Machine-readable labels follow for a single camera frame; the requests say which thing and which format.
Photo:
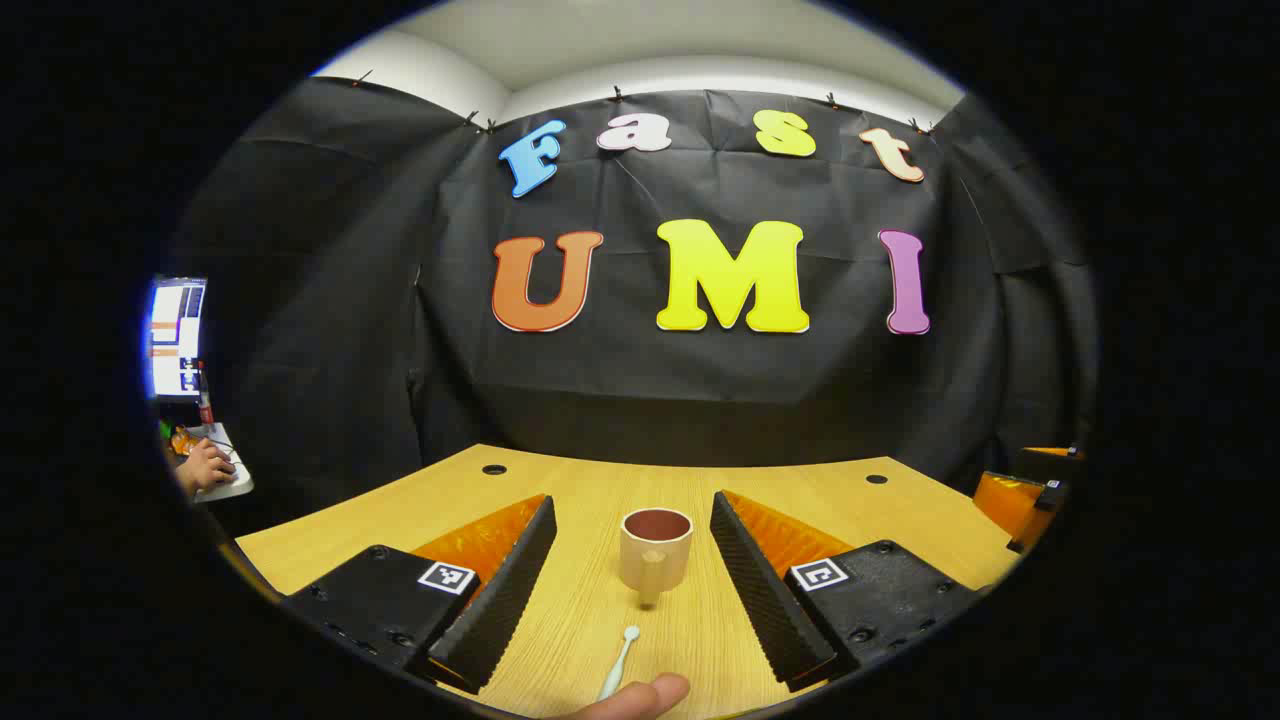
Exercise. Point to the black backdrop cloth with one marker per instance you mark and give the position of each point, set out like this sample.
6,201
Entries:
330,330

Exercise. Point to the wooden desktop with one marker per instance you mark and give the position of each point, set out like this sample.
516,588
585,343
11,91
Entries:
590,620

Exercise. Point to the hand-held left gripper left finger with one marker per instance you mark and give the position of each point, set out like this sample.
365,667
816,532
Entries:
505,600

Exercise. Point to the orange packet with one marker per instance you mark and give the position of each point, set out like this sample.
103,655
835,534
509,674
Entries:
182,441

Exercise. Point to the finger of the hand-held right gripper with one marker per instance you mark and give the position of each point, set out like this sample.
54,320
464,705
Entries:
1050,465
1005,500

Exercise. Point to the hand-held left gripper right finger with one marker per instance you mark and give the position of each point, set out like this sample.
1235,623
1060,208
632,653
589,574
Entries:
765,600

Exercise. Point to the computer monitor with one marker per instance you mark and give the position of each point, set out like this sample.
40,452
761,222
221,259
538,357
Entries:
178,335

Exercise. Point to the white side desk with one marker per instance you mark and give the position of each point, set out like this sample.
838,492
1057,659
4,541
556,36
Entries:
238,486

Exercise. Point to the white toothbrush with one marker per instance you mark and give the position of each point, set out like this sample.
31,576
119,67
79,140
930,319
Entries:
617,668

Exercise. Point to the dark drink bottle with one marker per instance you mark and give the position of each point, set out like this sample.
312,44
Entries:
205,400

